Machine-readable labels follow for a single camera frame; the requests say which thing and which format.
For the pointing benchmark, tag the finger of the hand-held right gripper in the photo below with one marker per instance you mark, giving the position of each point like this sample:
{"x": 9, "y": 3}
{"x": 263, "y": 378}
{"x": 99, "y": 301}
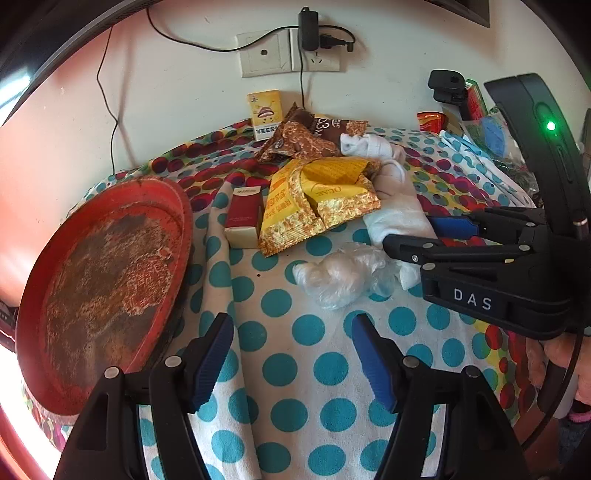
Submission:
{"x": 415, "y": 251}
{"x": 455, "y": 226}

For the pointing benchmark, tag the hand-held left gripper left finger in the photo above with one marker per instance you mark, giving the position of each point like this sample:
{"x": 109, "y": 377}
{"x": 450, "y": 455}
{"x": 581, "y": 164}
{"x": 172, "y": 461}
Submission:
{"x": 212, "y": 357}

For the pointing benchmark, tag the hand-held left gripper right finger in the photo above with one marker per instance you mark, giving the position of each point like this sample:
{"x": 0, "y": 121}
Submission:
{"x": 374, "y": 362}

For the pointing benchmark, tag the cream balled sock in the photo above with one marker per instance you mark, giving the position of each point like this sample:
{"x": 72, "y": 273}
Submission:
{"x": 390, "y": 177}

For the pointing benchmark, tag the clear plastic bag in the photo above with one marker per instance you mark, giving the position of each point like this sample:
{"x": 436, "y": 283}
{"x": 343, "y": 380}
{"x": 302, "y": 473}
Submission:
{"x": 337, "y": 277}

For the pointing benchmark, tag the white ribbed sock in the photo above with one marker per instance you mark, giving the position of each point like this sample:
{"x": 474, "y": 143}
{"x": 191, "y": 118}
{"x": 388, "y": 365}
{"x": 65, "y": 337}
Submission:
{"x": 369, "y": 145}

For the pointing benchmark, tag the gold snack packet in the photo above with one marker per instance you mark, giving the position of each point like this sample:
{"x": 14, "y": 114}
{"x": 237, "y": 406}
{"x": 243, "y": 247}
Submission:
{"x": 295, "y": 207}

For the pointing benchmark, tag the red round metal tray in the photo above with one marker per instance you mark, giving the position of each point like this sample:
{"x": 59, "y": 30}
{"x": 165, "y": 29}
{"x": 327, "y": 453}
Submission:
{"x": 106, "y": 277}

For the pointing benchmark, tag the red cigarette box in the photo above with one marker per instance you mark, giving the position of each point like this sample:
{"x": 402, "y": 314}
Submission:
{"x": 242, "y": 212}

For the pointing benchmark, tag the brown snack packet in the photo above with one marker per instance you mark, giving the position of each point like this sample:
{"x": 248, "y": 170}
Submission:
{"x": 300, "y": 138}

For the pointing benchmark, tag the yellow medicine box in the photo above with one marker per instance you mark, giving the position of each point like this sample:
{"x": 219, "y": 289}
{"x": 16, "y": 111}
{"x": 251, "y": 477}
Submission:
{"x": 265, "y": 110}

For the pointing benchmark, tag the person's right forearm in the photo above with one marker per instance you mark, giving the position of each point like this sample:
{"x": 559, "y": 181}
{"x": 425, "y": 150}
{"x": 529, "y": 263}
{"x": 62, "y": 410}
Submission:
{"x": 577, "y": 438}

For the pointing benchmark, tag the person's right hand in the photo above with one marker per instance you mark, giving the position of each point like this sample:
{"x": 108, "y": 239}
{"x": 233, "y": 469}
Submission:
{"x": 536, "y": 364}

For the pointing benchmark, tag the polka dot cloth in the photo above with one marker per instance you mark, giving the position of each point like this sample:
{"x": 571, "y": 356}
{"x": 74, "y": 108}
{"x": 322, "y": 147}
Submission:
{"x": 300, "y": 332}

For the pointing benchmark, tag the clear bag with green contents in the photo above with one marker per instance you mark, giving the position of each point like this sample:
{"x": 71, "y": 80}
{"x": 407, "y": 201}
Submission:
{"x": 494, "y": 134}

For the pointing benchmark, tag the small cardboard box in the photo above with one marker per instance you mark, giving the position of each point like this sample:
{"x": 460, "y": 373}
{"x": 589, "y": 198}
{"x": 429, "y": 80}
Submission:
{"x": 453, "y": 120}

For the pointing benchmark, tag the red foil packet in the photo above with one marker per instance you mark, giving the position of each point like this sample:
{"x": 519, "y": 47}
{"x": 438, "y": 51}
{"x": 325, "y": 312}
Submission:
{"x": 431, "y": 121}

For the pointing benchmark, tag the green box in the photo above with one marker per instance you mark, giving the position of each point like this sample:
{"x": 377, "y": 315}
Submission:
{"x": 475, "y": 99}

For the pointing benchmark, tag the black power adapter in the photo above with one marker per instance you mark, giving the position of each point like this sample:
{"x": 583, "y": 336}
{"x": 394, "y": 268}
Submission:
{"x": 309, "y": 27}

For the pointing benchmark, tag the black clamp mount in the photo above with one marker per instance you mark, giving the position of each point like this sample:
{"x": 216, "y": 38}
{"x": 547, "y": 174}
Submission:
{"x": 445, "y": 83}

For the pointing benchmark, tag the white wall power socket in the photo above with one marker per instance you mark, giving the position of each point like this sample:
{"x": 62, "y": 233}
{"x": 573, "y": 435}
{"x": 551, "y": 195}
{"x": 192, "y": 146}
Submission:
{"x": 323, "y": 60}

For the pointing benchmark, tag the white round-hole wall plate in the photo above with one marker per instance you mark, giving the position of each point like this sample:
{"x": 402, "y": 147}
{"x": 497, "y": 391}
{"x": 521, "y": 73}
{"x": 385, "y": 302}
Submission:
{"x": 263, "y": 55}

